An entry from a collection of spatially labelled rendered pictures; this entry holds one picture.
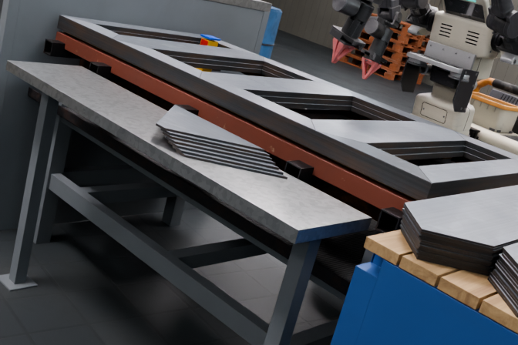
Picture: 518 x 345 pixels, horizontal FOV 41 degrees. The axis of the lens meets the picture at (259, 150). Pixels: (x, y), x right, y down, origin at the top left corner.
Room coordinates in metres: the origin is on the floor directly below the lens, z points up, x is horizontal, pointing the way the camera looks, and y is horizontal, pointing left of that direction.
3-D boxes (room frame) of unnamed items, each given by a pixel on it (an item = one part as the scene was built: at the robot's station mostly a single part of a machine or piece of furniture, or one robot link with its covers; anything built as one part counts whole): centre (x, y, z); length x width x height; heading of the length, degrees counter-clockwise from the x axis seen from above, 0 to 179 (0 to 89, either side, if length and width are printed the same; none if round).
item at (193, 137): (1.65, 0.15, 0.77); 0.45 x 0.20 x 0.04; 50
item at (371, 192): (1.99, 0.19, 0.79); 1.56 x 0.09 x 0.06; 50
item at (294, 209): (1.74, 0.26, 0.74); 1.20 x 0.26 x 0.03; 50
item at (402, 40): (11.69, -1.63, 0.45); 1.27 x 0.87 x 0.90; 43
